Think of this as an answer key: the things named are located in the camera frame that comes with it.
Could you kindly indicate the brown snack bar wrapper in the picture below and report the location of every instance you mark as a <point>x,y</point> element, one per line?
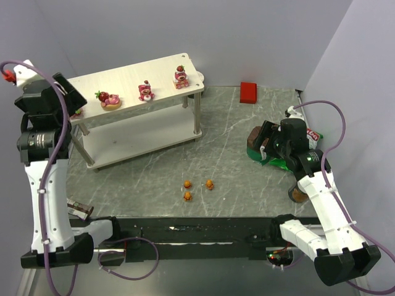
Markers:
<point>79,210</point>

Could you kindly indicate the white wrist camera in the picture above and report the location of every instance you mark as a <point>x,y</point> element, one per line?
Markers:
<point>291,112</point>
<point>20,76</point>

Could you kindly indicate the white round object behind shelf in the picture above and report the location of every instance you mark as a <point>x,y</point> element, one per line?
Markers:
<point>201,76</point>

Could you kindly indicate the orange bear toy bottom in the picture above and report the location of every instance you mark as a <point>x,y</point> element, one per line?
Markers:
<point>187,196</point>

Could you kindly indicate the brown jar with lid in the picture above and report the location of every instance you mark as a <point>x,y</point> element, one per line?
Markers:
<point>297,195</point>

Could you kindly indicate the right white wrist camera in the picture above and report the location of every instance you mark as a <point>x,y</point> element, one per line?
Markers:
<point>291,112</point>

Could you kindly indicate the white two-tier shelf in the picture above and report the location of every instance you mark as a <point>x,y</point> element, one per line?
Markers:
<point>138,128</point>

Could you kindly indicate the red block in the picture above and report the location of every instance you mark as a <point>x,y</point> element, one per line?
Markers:
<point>248,93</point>

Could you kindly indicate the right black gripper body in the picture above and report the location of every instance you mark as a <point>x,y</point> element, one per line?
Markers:
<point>268,137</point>

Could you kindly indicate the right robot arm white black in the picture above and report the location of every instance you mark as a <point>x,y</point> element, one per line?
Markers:
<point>342,253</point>

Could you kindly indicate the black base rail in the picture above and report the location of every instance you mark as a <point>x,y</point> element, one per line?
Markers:
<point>191,238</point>

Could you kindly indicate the pink bear cupcake toy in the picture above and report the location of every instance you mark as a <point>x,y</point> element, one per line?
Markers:
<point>145,93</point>

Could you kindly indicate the pink bear donut toy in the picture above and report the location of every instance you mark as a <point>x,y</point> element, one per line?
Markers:
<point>108,102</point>

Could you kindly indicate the brown green wrapped roll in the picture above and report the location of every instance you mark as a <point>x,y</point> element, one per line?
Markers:
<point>258,155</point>

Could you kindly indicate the orange bear toy top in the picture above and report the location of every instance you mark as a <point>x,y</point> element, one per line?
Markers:
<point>187,184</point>

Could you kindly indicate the orange bear toy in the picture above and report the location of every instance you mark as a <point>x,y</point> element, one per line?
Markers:
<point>209,184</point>
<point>187,196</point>
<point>187,184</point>

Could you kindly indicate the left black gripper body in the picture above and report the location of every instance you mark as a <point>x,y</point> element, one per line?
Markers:
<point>71,95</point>

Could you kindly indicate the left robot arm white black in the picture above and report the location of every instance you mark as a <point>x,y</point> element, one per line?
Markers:
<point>46,134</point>

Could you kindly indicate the green cassava chips bag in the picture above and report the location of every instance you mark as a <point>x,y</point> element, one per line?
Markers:
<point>313,138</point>

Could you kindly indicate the pink bear strawberry cake toy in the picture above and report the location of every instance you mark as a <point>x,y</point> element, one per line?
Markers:
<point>180,79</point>

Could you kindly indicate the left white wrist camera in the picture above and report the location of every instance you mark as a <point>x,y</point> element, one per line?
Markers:
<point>20,76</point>

